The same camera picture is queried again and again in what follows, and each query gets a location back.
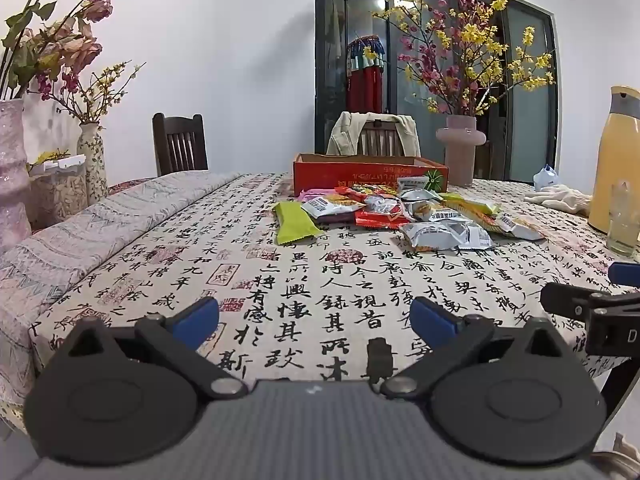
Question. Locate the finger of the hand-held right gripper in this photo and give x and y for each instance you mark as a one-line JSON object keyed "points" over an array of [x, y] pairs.
{"points": [[567, 300], [627, 274]]}

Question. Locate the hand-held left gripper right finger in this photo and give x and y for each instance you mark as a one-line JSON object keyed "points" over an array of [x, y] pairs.
{"points": [[432, 322]]}

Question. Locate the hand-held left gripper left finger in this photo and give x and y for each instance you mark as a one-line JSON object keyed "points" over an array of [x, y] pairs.
{"points": [[195, 322]]}

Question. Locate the pile of snack packets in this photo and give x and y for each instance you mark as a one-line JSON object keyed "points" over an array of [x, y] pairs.
{"points": [[440, 235]]}

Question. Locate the lime green snack bar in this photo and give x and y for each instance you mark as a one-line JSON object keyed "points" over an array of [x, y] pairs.
{"points": [[295, 222]]}

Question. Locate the orange cardboard box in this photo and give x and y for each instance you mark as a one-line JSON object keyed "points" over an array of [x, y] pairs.
{"points": [[350, 175]]}

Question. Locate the clear glass cup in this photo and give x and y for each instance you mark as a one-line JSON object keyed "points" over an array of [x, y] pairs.
{"points": [[622, 230]]}

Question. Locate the yellow thermos jug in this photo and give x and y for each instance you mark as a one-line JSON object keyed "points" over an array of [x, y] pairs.
{"points": [[617, 160]]}

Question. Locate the blue plastic bag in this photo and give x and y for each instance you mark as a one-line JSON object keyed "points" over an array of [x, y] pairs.
{"points": [[545, 180]]}

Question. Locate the geometric patterned grey cloth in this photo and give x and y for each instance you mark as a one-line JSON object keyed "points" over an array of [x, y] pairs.
{"points": [[100, 230]]}

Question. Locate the red patterned cloth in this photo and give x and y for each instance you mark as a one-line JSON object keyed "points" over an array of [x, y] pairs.
{"points": [[130, 186]]}

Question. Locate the pink glass vase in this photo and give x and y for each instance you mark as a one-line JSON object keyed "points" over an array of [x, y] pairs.
{"points": [[460, 160]]}

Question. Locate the dark framed glass sliding door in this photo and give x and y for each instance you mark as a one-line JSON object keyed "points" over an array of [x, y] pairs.
{"points": [[530, 130]]}

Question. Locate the dark wooden chair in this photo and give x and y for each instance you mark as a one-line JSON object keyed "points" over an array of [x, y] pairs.
{"points": [[180, 145]]}

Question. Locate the clear storage container white lid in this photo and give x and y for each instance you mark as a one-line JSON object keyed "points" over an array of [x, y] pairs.
{"points": [[60, 195]]}

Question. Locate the floral patterned slim vase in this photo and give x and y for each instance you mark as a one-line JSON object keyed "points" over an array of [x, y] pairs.
{"points": [[92, 165]]}

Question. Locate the brown slatted wooden chair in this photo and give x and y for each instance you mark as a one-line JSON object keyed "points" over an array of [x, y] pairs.
{"points": [[378, 142]]}

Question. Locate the chair with beige jacket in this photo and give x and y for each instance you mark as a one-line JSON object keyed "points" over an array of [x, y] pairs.
{"points": [[342, 135]]}

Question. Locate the tall pink textured vase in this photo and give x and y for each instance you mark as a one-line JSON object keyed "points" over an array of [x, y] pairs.
{"points": [[12, 175]]}

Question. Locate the red and blue hanging garment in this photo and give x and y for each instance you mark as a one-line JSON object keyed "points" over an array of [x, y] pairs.
{"points": [[367, 90]]}

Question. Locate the yellow flower twigs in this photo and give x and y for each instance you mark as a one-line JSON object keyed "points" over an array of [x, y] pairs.
{"points": [[102, 85]]}

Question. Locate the dried pink roses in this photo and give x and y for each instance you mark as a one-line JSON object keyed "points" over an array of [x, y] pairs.
{"points": [[80, 47]]}

